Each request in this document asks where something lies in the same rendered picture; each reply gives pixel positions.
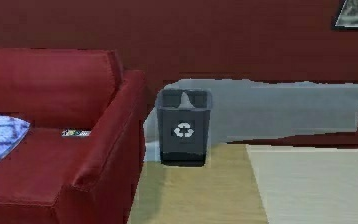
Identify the red sofa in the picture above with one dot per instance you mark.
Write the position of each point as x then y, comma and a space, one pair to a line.
37, 180

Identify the black framed wall picture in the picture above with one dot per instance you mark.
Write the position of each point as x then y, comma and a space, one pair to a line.
355, 13

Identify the black recycling bin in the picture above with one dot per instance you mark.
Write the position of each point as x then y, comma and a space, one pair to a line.
183, 133

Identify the small white remote control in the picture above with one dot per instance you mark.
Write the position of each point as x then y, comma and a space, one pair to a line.
75, 133

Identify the blue white patterned pillow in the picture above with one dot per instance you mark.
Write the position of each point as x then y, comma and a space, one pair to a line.
2, 136

